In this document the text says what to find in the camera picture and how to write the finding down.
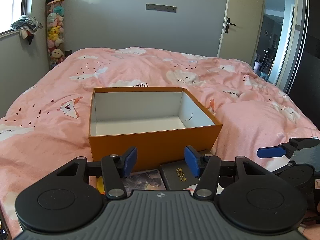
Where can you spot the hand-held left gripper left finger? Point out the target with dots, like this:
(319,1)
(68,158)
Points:
(130,161)

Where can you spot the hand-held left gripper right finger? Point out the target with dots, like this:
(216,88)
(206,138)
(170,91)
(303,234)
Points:
(191,161)

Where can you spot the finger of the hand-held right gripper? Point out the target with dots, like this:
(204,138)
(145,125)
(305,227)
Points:
(282,168)
(271,152)

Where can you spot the black gold-print box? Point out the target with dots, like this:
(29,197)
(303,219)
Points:
(175,177)

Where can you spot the orange cardboard box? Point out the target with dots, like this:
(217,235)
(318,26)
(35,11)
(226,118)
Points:
(150,145)

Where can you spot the yellow tape measure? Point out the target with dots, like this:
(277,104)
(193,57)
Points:
(100,183)

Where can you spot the pink printed blanket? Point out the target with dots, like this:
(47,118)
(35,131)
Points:
(50,140)

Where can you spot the small white bin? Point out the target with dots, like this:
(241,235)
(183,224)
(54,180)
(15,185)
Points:
(257,66)

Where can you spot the dark wardrobe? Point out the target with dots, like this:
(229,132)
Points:
(310,55)

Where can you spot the white door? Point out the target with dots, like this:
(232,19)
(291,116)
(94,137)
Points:
(240,30)

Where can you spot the dark flat device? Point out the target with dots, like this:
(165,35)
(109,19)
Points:
(3,226)

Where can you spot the clear tube of plush toys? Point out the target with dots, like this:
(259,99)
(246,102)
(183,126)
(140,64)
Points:
(55,35)

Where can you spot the bundle of clothes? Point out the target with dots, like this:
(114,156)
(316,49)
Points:
(26,26)

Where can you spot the window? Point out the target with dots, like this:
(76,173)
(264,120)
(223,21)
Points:
(12,2)

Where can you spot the grey wall hook rail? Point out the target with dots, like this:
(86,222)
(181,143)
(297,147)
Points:
(161,8)

